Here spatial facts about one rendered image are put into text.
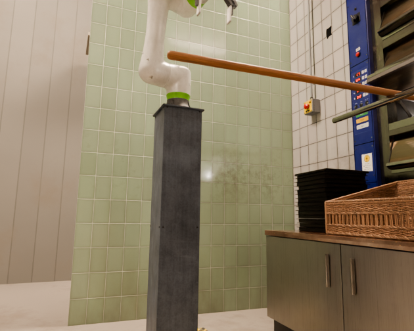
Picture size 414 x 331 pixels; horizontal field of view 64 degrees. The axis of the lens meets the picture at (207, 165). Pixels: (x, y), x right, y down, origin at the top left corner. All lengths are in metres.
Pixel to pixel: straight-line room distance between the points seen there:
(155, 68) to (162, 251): 0.89
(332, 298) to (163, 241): 0.77
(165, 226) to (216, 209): 0.87
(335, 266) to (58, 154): 2.93
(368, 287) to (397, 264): 0.16
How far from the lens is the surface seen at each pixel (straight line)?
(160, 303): 1.62
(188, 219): 1.62
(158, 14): 1.83
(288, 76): 1.32
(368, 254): 1.42
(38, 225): 3.68
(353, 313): 1.52
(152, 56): 1.74
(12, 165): 3.73
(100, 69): 2.41
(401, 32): 2.21
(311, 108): 2.52
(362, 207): 1.50
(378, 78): 2.02
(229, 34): 2.82
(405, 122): 2.04
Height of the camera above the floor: 0.65
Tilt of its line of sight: 9 degrees up
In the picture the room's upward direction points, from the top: 1 degrees clockwise
